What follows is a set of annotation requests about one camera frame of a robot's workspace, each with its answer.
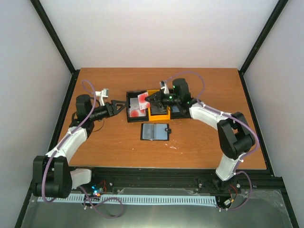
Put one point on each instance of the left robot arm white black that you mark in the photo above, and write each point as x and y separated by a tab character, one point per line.
69	147

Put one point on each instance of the yellow bin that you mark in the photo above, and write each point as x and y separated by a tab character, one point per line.
158	117

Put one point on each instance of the black bin left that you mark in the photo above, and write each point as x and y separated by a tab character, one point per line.
132	94

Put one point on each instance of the light blue cable duct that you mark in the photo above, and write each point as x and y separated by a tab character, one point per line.
151	200

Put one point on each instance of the left black frame post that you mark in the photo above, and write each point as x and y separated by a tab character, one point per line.
53	34

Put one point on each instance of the blue card stack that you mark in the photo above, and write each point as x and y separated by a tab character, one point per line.
175	109

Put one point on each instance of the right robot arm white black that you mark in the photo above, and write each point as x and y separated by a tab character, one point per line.
236	138

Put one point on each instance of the red white card stack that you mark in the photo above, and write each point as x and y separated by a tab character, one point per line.
134	110

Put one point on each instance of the black bin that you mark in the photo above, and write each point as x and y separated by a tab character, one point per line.
184	113
132	94

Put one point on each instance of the red circle white card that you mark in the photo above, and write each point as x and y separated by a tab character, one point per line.
143	104

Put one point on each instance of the dark card stack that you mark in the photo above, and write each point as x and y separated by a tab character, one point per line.
158	111

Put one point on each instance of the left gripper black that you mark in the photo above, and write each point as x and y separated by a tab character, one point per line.
110	110

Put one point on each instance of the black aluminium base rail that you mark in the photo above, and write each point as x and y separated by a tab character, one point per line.
115	179

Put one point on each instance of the black leather card holder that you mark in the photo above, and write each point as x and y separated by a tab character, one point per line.
155	132

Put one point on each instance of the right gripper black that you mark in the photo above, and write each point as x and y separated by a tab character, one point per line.
157	96

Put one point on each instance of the right black frame post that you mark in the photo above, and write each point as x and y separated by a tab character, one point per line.
276	12

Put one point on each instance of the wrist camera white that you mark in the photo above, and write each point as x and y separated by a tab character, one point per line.
164	87
103	94

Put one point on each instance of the black frame post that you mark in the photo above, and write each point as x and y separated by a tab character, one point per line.
53	34
276	12

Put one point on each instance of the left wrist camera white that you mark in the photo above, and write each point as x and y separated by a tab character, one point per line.
103	94

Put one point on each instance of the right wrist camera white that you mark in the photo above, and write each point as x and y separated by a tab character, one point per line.
164	87

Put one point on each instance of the black bin right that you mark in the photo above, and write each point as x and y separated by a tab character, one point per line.
184	113

